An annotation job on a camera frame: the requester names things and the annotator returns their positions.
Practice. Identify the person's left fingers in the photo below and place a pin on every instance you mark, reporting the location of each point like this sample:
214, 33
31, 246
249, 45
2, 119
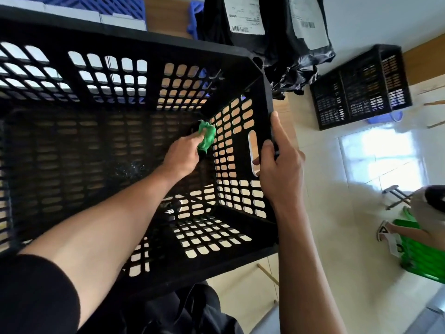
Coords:
199, 138

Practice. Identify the large black plastic crate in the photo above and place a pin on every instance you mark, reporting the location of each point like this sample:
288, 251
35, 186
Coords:
104, 142

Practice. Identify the person's black trousers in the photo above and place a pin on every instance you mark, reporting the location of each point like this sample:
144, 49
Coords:
180, 313

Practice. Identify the person's left forearm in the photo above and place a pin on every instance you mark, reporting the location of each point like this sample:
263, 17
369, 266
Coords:
114, 222

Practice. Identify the person's left hand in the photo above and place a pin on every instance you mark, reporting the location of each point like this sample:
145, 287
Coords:
182, 156

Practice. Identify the person's black shirt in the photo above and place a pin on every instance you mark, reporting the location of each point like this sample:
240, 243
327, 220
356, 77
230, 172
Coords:
34, 295

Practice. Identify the blue plastic grid pallet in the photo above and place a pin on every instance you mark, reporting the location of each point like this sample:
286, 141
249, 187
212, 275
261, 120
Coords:
104, 5

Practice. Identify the metal stool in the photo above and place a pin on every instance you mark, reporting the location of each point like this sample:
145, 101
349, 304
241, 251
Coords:
396, 196

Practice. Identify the wooden stick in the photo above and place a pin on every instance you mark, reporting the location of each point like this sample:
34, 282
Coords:
267, 274
436, 124
434, 103

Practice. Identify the person's right thumb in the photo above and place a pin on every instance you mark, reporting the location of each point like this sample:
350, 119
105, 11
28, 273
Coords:
267, 154

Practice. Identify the black parcel bag white label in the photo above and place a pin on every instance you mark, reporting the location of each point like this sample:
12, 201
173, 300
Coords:
212, 20
278, 27

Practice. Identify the white flat box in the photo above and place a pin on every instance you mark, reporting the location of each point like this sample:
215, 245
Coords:
73, 13
123, 22

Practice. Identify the wide black slatted crate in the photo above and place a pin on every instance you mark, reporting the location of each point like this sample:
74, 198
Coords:
347, 90

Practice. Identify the person's right hand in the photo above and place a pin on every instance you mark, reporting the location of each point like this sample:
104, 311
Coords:
283, 170

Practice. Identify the narrow black slatted crate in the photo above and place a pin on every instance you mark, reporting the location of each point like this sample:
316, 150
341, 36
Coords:
394, 76

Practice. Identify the person's right forearm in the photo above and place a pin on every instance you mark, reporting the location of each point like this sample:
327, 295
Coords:
302, 274

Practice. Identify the green plastic basket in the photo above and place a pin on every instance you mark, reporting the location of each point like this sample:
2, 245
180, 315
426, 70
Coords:
422, 257

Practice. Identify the blue plastic basin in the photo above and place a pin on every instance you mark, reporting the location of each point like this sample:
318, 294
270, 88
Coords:
386, 118

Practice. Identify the wooden furniture panel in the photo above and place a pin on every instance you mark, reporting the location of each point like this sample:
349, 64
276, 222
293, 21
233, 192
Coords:
426, 60

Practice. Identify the green cleaning cloth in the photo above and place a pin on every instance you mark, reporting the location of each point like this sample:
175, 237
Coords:
208, 134

